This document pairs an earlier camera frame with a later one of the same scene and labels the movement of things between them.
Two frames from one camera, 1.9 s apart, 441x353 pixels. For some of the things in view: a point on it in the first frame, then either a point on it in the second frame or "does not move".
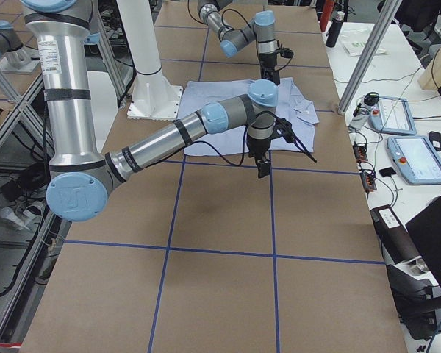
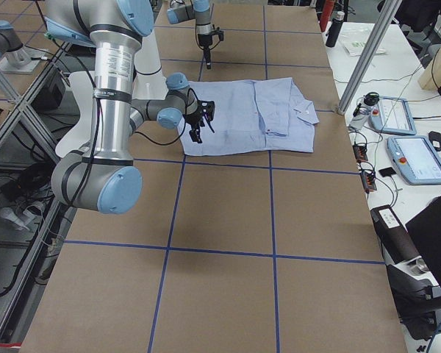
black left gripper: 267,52 to 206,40
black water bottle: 334,29 does not move
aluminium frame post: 388,13 does not move
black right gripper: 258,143 to 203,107
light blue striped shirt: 296,116 does not move
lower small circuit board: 369,181 does not move
